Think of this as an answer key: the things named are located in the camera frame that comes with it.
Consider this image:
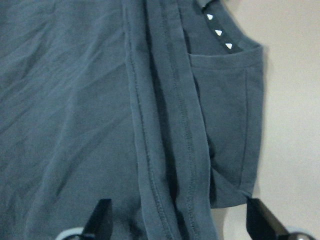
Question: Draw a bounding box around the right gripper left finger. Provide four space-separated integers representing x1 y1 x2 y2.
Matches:
82 198 112 240

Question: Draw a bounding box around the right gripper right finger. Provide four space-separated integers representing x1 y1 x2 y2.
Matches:
246 198 289 240

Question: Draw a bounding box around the black printed t-shirt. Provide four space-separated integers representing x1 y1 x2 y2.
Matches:
0 0 264 240

